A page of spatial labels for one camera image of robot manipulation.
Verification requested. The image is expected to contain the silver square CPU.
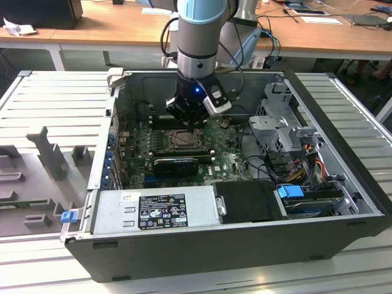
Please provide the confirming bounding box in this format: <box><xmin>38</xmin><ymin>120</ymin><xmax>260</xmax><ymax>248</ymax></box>
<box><xmin>175</xmin><ymin>132</ymin><xmax>197</xmax><ymax>146</ymax></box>

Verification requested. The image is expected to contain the metal socket cover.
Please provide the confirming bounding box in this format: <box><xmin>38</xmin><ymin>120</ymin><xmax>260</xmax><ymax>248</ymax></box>
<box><xmin>170</xmin><ymin>129</ymin><xmax>205</xmax><ymax>149</ymax></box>

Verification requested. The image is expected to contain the black RAM slot row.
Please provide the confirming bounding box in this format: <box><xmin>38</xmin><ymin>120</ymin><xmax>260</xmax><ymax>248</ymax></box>
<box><xmin>151</xmin><ymin>113</ymin><xmax>184</xmax><ymax>130</ymax></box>
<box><xmin>149</xmin><ymin>146</ymin><xmax>215</xmax><ymax>162</ymax></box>

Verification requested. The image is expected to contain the CPU socket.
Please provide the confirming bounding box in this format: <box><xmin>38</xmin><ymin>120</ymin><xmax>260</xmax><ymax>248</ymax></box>
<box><xmin>167</xmin><ymin>128</ymin><xmax>206</xmax><ymax>151</ymax></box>

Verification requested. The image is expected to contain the black graphics card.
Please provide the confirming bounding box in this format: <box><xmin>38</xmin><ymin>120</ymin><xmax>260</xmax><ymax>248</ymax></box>
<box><xmin>153</xmin><ymin>157</ymin><xmax>200</xmax><ymax>177</ymax></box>

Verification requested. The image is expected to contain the green motherboard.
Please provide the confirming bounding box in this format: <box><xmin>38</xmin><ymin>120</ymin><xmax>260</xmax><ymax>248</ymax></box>
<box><xmin>118</xmin><ymin>118</ymin><xmax>267</xmax><ymax>189</ymax></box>

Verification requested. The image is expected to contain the grey metal drive cage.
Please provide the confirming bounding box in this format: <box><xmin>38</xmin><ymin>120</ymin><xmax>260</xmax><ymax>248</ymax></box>
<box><xmin>247</xmin><ymin>81</ymin><xmax>325</xmax><ymax>154</ymax></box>

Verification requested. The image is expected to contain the pale blue teach pendant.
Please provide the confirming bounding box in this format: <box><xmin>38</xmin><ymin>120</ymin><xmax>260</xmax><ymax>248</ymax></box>
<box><xmin>234</xmin><ymin>27</ymin><xmax>263</xmax><ymax>67</ymax></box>

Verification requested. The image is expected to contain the white flat paper pad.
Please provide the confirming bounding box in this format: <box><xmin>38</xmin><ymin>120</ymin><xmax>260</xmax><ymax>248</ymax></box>
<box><xmin>142</xmin><ymin>7</ymin><xmax>175</xmax><ymax>15</ymax></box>

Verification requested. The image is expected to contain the wooden desk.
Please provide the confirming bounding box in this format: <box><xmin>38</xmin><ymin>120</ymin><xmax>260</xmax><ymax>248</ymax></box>
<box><xmin>0</xmin><ymin>0</ymin><xmax>392</xmax><ymax>71</ymax></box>

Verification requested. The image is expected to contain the black plastic shroud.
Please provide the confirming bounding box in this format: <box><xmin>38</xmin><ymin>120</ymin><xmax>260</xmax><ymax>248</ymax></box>
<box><xmin>211</xmin><ymin>179</ymin><xmax>290</xmax><ymax>224</ymax></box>

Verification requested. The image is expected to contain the grey power supply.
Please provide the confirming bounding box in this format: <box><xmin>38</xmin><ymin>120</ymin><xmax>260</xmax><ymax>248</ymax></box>
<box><xmin>91</xmin><ymin>185</ymin><xmax>221</xmax><ymax>235</ymax></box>

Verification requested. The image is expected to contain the hard disk in blue carrier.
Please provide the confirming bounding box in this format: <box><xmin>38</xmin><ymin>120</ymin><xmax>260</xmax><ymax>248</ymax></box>
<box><xmin>276</xmin><ymin>183</ymin><xmax>342</xmax><ymax>220</ymax></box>

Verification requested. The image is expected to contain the black open PC case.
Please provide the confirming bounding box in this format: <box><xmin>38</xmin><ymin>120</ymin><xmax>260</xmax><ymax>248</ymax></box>
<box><xmin>59</xmin><ymin>67</ymin><xmax>392</xmax><ymax>284</ymax></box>

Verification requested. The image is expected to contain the white paper sheet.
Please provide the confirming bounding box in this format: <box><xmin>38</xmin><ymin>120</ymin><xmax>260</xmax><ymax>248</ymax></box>
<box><xmin>301</xmin><ymin>15</ymin><xmax>343</xmax><ymax>25</ymax></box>

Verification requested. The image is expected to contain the grey parts rack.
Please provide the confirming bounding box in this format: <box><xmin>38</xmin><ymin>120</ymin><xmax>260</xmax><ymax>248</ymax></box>
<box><xmin>0</xmin><ymin>125</ymin><xmax>96</xmax><ymax>238</ymax></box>

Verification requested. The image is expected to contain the black computer tower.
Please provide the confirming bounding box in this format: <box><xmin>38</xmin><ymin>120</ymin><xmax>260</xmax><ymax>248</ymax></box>
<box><xmin>0</xmin><ymin>0</ymin><xmax>83</xmax><ymax>31</ymax></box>

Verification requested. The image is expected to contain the crumpled white paper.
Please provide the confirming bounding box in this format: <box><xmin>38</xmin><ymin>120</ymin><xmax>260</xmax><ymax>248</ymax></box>
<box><xmin>2</xmin><ymin>17</ymin><xmax>38</xmax><ymax>37</ymax></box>

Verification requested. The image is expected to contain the green RAM stick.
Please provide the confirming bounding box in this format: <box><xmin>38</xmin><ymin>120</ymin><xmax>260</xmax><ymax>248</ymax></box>
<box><xmin>0</xmin><ymin>200</ymin><xmax>31</xmax><ymax>211</ymax></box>

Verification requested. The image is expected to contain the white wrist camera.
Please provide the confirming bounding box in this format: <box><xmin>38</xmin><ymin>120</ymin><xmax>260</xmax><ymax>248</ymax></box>
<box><xmin>203</xmin><ymin>87</ymin><xmax>233</xmax><ymax>116</ymax></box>

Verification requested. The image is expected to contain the blue cable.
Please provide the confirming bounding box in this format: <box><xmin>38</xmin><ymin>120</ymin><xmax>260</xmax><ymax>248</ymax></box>
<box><xmin>260</xmin><ymin>29</ymin><xmax>281</xmax><ymax>62</ymax></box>

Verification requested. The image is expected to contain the yellow orange wire bundle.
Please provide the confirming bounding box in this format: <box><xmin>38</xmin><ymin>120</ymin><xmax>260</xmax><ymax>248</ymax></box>
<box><xmin>287</xmin><ymin>153</ymin><xmax>325</xmax><ymax>184</ymax></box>

